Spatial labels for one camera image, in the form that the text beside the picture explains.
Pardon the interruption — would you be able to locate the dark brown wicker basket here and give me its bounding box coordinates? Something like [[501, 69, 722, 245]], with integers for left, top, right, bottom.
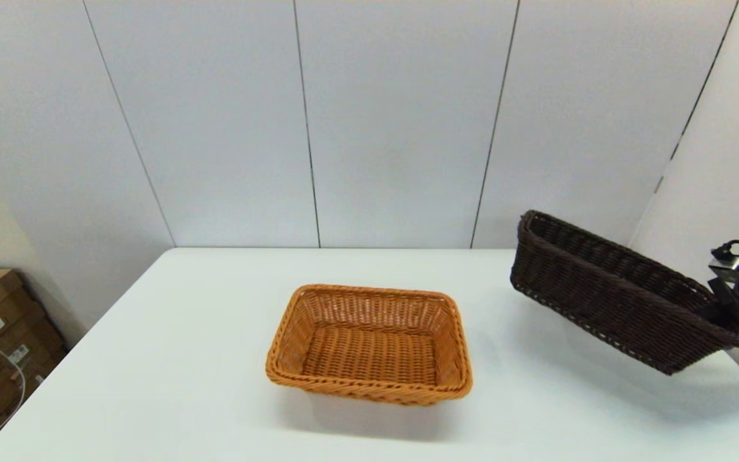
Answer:
[[509, 210, 739, 376]]

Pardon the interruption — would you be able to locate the orange wicker basket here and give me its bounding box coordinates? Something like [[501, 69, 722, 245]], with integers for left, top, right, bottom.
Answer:
[[266, 284, 473, 406]]

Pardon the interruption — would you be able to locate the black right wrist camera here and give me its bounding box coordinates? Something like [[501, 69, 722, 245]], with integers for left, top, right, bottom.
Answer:
[[708, 239, 739, 284]]

